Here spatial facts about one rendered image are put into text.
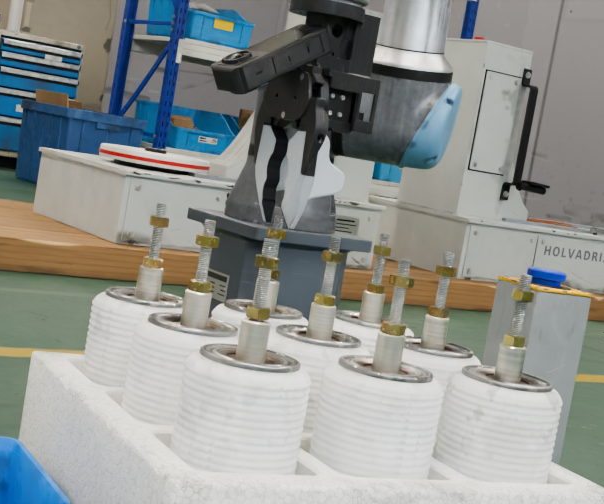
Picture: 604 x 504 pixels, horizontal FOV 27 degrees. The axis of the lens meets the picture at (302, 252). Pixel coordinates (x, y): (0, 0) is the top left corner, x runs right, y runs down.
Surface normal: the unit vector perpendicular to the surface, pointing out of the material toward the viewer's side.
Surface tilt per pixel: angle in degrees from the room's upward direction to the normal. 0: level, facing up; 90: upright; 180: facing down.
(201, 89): 90
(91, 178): 90
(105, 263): 90
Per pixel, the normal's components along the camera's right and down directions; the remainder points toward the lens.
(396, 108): -0.18, 0.21
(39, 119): -0.78, -0.04
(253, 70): 0.61, 0.18
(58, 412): -0.88, -0.11
